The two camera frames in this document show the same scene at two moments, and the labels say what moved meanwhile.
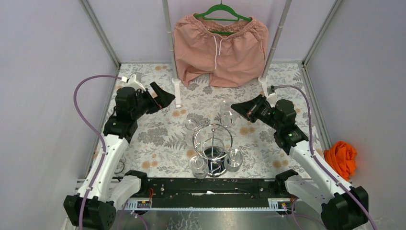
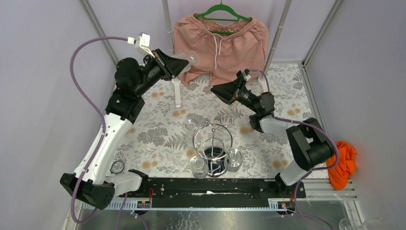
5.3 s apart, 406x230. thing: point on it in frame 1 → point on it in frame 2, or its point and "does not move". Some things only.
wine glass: x=234 y=160 does not move
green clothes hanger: x=223 y=7 does not move
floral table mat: x=221 y=132 does not move
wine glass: x=199 y=166 does not move
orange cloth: x=341 y=156 does not move
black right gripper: x=249 y=109 → x=230 y=92
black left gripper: x=152 y=100 → x=161 y=63
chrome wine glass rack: x=213 y=142 does not move
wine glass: x=228 y=117 → x=193 y=58
